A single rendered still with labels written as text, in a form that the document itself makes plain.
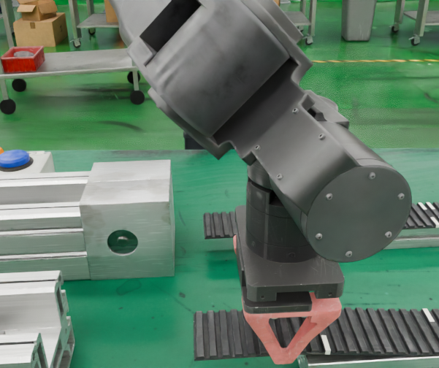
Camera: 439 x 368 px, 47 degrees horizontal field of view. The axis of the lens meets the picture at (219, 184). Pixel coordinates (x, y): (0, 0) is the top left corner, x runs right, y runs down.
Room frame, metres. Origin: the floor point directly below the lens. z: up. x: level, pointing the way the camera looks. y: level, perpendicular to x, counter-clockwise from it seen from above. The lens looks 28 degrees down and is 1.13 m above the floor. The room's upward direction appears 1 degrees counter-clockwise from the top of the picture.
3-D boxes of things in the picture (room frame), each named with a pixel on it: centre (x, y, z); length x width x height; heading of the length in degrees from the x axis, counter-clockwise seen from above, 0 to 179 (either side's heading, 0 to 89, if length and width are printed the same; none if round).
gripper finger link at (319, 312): (0.30, -0.05, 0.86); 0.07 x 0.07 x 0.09; 3
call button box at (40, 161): (0.60, 0.27, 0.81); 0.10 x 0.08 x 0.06; 3
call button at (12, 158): (0.61, 0.27, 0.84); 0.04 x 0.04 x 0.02
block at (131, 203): (0.50, 0.10, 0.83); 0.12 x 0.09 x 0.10; 3
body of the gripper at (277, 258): (0.31, -0.05, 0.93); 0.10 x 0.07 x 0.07; 3
